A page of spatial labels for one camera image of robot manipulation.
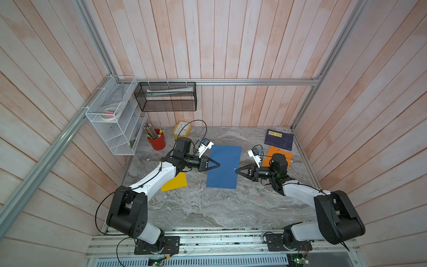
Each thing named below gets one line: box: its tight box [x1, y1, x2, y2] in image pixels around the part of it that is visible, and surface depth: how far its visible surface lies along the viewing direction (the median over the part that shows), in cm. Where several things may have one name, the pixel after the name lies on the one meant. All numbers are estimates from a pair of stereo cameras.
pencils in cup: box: [142, 122, 166, 140], surface depth 101 cm
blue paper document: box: [205, 145, 243, 190], surface depth 77 cm
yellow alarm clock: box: [172, 121, 192, 140], surface depth 120 cm
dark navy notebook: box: [264, 129, 294, 151], surface depth 115 cm
